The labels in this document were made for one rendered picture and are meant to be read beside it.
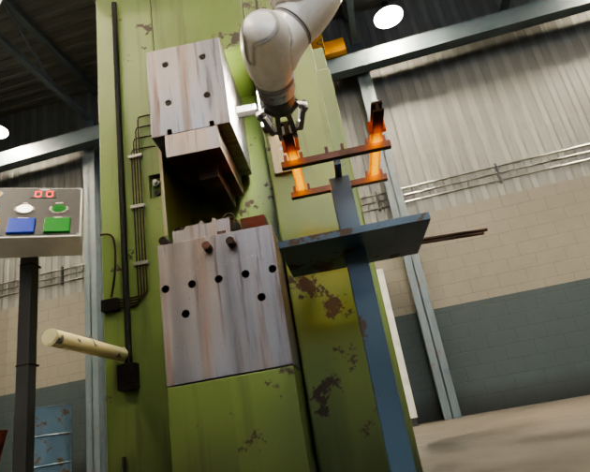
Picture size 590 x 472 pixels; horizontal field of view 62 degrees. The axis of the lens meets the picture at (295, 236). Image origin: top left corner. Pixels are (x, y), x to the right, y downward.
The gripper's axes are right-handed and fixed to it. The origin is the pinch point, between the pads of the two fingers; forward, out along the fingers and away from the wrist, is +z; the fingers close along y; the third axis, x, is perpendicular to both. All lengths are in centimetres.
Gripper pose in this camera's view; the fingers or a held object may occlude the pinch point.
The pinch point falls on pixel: (288, 137)
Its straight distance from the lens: 133.0
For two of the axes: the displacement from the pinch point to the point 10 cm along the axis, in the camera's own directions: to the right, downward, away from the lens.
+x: -1.6, -9.2, 3.5
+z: 1.2, 3.3, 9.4
